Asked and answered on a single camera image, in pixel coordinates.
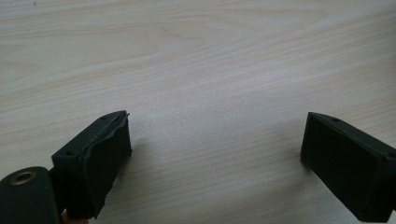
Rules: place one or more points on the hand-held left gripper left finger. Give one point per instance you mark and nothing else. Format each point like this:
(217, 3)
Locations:
(93, 161)

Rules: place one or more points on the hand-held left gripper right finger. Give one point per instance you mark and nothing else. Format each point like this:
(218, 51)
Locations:
(348, 161)

